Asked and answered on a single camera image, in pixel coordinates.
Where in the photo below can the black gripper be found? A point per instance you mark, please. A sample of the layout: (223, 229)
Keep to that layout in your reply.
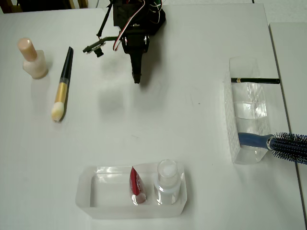
(136, 57)

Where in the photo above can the makeup brush with tan bristles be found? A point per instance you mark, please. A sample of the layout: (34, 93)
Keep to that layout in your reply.
(63, 81)

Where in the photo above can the pink bottle with peach cap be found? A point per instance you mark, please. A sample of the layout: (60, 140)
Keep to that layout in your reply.
(32, 57)

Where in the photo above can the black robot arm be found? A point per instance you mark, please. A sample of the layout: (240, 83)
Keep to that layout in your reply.
(153, 16)

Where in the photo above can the clear bottle with clear cap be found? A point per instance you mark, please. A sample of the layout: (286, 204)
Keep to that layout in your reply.
(166, 172)

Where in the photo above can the blue round hair brush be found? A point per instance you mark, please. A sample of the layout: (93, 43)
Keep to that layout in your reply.
(254, 141)

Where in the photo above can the clear acrylic organizer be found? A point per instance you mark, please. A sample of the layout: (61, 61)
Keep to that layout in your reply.
(231, 124)

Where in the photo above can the red cosmetic tube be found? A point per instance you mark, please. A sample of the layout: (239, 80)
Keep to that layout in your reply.
(135, 182)

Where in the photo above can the black cosmetic pencil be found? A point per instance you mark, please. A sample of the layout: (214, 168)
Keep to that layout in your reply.
(259, 80)

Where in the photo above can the frosted plastic tray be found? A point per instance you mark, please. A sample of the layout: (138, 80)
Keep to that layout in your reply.
(134, 212)

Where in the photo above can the white neighbouring table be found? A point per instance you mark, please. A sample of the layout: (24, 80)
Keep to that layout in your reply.
(292, 72)

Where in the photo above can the wooden frame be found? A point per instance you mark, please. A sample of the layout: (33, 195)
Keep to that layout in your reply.
(9, 7)

